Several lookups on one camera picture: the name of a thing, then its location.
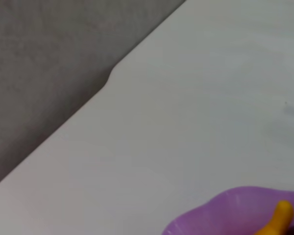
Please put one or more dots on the purple plastic wavy bowl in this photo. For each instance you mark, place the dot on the purple plastic wavy bowl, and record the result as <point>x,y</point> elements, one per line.
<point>223,215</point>

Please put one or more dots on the yellow banana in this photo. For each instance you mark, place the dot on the yellow banana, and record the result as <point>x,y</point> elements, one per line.
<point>281,215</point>

